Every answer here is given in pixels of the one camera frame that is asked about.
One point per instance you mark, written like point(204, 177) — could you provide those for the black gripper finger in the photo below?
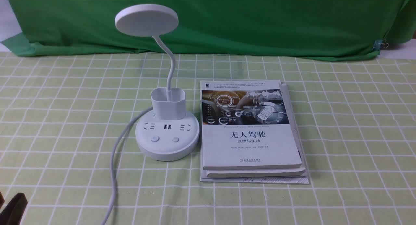
point(13, 212)

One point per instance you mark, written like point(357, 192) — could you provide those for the white desk lamp with sockets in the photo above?
point(166, 131)

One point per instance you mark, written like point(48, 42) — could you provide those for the green checkered tablecloth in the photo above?
point(60, 117)

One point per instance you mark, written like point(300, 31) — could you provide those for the top book with car cover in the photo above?
point(247, 137)

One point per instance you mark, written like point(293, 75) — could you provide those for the bottom thin white booklet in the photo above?
point(260, 180)

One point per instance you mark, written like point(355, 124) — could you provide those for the green backdrop cloth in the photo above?
point(329, 30)

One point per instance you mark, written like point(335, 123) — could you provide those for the teal binder clip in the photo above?
point(380, 45)

